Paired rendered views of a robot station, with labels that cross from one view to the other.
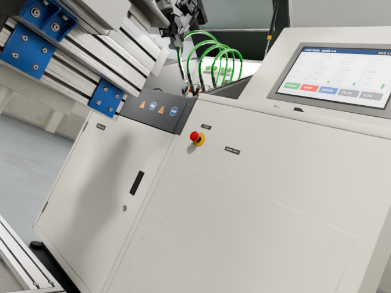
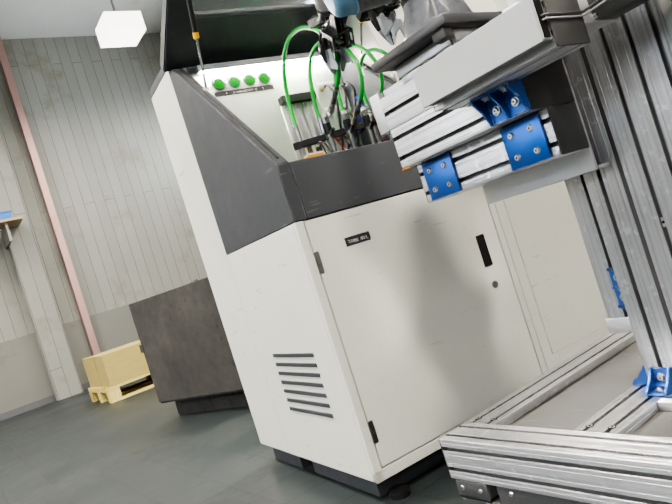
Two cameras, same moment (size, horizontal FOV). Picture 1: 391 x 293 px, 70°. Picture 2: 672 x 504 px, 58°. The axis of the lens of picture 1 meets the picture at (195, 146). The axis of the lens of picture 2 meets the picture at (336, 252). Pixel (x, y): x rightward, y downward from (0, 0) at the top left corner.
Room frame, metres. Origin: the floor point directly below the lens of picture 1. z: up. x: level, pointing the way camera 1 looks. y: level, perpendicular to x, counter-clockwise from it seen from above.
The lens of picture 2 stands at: (0.91, 2.07, 0.68)
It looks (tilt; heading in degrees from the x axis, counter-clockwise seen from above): 0 degrees down; 290
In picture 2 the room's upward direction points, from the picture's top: 18 degrees counter-clockwise
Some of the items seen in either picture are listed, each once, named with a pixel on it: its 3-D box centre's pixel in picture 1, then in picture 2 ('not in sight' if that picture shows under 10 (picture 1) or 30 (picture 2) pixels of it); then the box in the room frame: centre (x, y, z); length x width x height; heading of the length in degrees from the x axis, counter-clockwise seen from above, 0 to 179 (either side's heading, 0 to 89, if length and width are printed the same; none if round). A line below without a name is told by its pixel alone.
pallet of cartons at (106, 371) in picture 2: not in sight; (156, 358); (5.05, -3.07, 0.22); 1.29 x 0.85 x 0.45; 54
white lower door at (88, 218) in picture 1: (96, 185); (433, 307); (1.31, 0.34, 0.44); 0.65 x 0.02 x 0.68; 50
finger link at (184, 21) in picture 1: (183, 22); (395, 26); (1.17, 0.27, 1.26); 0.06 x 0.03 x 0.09; 140
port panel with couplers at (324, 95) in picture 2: not in sight; (339, 110); (1.55, -0.18, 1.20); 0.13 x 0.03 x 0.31; 50
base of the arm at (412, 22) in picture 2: not in sight; (434, 15); (1.02, 0.77, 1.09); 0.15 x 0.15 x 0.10
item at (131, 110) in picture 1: (139, 104); (386, 169); (1.32, 0.33, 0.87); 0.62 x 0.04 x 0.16; 50
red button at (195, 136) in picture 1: (196, 137); not in sight; (1.00, 0.01, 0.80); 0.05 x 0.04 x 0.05; 50
